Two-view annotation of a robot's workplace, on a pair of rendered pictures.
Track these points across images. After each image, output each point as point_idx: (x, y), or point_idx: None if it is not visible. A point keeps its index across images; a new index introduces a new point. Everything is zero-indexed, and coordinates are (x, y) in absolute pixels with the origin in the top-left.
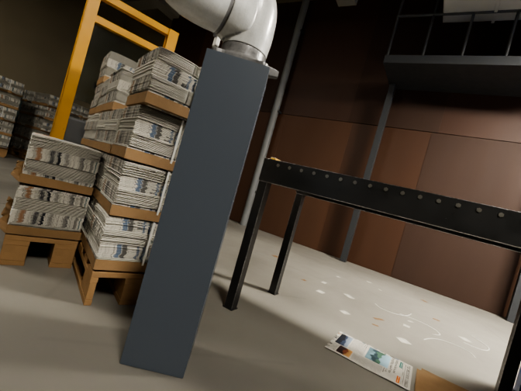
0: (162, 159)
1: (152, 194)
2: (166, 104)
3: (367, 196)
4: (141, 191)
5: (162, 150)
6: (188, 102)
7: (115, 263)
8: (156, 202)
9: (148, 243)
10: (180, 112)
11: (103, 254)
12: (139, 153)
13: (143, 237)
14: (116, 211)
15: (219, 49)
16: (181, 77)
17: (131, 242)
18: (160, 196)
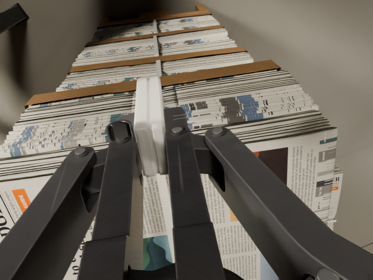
0: (177, 58)
1: (172, 42)
2: (222, 71)
3: None
4: (191, 40)
5: (183, 61)
6: (166, 91)
7: (187, 15)
8: (161, 39)
9: (155, 25)
10: (180, 76)
11: (205, 16)
12: (221, 52)
13: (165, 26)
14: (213, 26)
15: None
16: (218, 114)
17: (177, 23)
18: (158, 44)
